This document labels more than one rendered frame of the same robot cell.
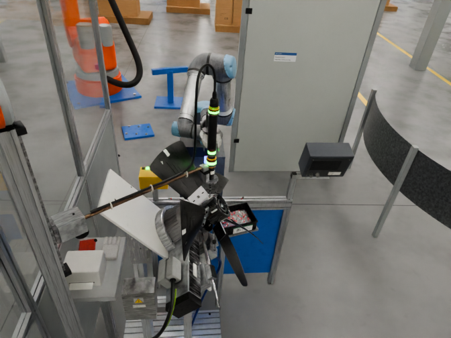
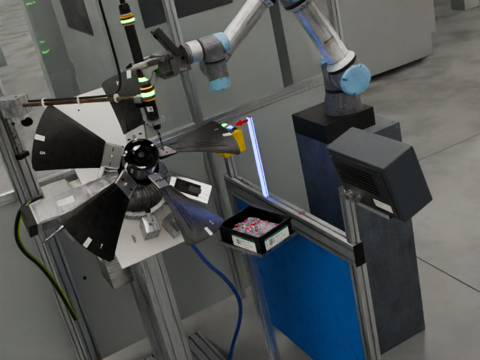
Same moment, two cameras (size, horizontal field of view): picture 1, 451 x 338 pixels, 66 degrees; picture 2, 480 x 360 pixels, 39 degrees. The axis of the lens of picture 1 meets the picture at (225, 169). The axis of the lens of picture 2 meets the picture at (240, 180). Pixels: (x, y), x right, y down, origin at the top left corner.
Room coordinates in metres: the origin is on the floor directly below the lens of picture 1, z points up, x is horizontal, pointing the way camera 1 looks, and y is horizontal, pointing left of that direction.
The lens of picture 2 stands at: (0.86, -2.14, 1.96)
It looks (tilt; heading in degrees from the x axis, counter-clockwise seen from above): 23 degrees down; 74
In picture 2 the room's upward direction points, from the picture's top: 13 degrees counter-clockwise
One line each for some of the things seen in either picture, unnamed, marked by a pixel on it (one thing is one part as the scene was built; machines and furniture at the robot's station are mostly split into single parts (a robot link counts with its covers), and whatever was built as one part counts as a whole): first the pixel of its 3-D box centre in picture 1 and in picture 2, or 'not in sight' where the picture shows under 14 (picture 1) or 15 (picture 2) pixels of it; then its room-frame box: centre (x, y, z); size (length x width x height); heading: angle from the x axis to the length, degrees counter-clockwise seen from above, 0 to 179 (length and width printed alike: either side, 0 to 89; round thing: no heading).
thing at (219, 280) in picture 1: (220, 269); (266, 326); (1.44, -0.02, 0.40); 0.03 x 0.03 x 0.80; 23
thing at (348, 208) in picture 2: (291, 186); (349, 215); (1.68, -0.41, 0.96); 0.03 x 0.03 x 0.20; 8
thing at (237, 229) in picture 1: (234, 218); (255, 229); (1.47, -0.08, 0.85); 0.22 x 0.17 x 0.07; 112
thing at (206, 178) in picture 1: (209, 172); (149, 108); (1.24, 0.07, 1.34); 0.09 x 0.07 x 0.10; 133
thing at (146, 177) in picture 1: (154, 178); (224, 141); (1.57, 0.41, 1.02); 0.16 x 0.10 x 0.11; 98
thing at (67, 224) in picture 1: (68, 224); (13, 106); (0.83, 0.52, 1.38); 0.10 x 0.07 x 0.08; 133
